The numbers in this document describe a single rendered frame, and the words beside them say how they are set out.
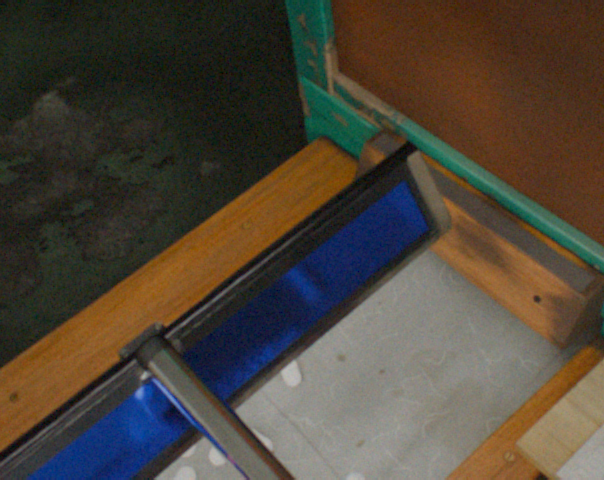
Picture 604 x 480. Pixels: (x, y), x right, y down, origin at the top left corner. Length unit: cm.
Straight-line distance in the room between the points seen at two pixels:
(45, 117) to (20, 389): 149
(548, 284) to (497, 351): 12
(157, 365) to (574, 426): 47
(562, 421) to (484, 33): 37
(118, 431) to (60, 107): 192
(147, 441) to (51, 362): 44
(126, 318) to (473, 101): 45
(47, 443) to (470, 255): 52
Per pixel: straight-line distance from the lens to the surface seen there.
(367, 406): 96
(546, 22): 79
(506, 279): 94
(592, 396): 94
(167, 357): 57
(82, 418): 59
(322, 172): 112
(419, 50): 93
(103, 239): 214
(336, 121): 112
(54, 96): 251
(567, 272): 91
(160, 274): 106
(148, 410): 60
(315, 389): 98
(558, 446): 91
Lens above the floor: 160
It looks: 52 degrees down
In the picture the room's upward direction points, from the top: 11 degrees counter-clockwise
